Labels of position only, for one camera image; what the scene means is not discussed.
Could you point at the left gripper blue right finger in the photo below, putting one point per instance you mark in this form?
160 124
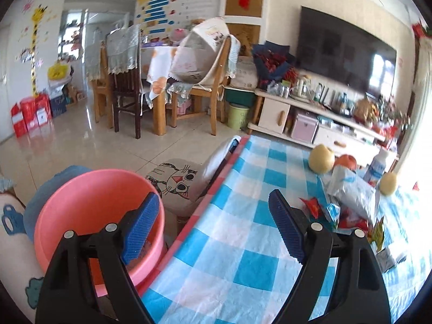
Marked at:
289 223

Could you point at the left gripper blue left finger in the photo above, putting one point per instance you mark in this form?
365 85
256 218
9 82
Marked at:
136 226

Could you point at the red snack wrapper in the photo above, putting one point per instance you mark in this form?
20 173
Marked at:
313 207

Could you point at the white tissue pack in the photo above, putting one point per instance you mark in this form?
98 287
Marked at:
353 192

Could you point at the silver carton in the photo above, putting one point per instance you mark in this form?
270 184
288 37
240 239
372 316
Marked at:
391 256

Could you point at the cat print stool cushion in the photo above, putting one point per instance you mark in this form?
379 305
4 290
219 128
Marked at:
180 184

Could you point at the pink plastic basin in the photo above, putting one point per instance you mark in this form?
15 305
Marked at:
89 202

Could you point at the yellow pear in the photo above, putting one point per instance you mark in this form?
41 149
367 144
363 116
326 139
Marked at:
388 183
321 159

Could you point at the blue checkered tablecloth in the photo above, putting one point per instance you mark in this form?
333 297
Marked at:
230 264

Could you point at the orange red apple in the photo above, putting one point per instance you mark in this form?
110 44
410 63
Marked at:
347 161

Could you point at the white yogurt drink bottle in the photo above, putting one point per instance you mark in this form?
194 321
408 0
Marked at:
376 168

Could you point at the pink storage box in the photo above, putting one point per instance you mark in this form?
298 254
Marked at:
304 128

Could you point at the white tv cabinet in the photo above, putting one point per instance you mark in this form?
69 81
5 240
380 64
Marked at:
274 115

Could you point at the green waste bin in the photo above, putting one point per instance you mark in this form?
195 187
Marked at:
237 116

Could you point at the electric kettle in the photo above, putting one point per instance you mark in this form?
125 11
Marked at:
302 87

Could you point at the red gift boxes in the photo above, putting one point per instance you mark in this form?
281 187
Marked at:
30 113

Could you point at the dark flower bouquet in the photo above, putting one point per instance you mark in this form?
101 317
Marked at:
274 63

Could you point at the dining table with cloth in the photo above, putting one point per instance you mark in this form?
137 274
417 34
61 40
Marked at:
155 71

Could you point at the yellow plastic bag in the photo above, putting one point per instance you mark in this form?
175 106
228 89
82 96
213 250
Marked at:
58 71

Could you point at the wooden chair with cover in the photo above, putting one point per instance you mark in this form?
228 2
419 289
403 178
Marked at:
204 61

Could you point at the dark wooden chair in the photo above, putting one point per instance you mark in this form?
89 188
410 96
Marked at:
123 48

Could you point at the black television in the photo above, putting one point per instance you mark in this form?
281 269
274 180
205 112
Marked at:
343 52

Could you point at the giraffe height wall sticker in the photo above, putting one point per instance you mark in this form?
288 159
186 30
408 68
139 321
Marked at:
37 16

